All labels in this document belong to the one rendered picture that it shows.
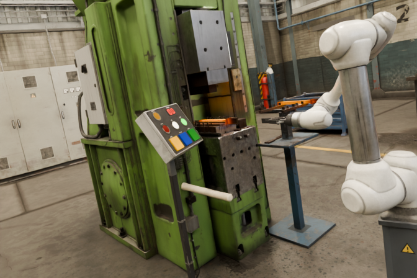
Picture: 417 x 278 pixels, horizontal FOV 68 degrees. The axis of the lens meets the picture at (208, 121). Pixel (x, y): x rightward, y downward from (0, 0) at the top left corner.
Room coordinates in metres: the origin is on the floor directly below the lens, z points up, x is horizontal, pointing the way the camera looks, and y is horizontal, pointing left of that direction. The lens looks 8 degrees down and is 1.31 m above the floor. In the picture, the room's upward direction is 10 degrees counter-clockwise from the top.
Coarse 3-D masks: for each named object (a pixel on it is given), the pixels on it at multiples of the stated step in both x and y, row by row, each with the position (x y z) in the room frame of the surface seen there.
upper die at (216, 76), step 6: (204, 72) 2.12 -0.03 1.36; (210, 72) 2.13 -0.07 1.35; (216, 72) 2.16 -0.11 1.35; (222, 72) 2.20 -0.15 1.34; (192, 78) 2.22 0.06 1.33; (198, 78) 2.17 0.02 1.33; (204, 78) 2.12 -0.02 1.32; (210, 78) 2.12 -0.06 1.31; (216, 78) 2.15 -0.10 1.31; (222, 78) 2.19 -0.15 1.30; (192, 84) 2.23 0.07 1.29; (198, 84) 2.18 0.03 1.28; (204, 84) 2.13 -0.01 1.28; (210, 84) 2.12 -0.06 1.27
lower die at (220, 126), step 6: (198, 126) 2.28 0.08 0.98; (204, 126) 2.23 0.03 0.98; (210, 126) 2.18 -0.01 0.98; (216, 126) 2.14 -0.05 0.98; (222, 126) 2.14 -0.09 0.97; (228, 126) 2.18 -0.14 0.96; (234, 126) 2.22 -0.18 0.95; (210, 132) 2.15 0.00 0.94; (216, 132) 2.10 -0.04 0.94; (222, 132) 2.14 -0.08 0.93
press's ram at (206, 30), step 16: (176, 16) 2.19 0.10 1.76; (192, 16) 2.08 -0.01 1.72; (208, 16) 2.17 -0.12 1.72; (192, 32) 2.08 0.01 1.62; (208, 32) 2.15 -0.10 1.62; (224, 32) 2.25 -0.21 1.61; (192, 48) 2.10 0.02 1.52; (208, 48) 2.14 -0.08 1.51; (224, 48) 2.23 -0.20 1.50; (192, 64) 2.12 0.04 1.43; (208, 64) 2.12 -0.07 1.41; (224, 64) 2.22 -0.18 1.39
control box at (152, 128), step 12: (168, 108) 1.78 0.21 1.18; (144, 120) 1.58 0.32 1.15; (156, 120) 1.61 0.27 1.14; (168, 120) 1.69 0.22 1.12; (180, 120) 1.78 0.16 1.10; (144, 132) 1.59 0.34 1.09; (156, 132) 1.56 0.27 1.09; (168, 132) 1.61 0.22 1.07; (180, 132) 1.69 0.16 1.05; (156, 144) 1.56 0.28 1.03; (168, 144) 1.54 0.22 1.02; (192, 144) 1.71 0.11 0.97; (168, 156) 1.54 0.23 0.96
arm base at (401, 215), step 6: (390, 210) 1.25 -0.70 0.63; (396, 210) 1.22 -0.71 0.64; (402, 210) 1.21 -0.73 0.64; (408, 210) 1.19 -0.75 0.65; (414, 210) 1.19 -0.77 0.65; (384, 216) 1.24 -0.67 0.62; (390, 216) 1.23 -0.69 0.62; (396, 216) 1.22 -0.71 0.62; (402, 216) 1.20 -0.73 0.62; (408, 216) 1.19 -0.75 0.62; (414, 216) 1.19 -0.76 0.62; (414, 222) 1.18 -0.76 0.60
